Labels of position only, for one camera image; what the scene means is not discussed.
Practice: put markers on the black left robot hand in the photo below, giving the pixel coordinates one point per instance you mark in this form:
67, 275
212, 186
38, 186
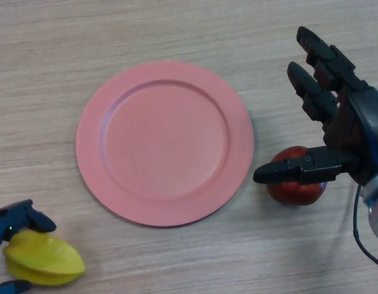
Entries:
23, 214

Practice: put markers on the yellow starfruit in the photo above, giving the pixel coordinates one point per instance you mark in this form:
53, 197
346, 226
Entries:
44, 260

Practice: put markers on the pink round plate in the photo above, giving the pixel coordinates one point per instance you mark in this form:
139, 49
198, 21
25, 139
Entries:
164, 144

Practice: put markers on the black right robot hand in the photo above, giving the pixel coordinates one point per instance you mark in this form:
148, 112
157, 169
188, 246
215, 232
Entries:
357, 125

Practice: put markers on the red apple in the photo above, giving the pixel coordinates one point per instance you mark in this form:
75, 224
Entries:
293, 194

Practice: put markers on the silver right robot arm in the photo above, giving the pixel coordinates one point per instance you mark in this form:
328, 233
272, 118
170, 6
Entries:
377, 205

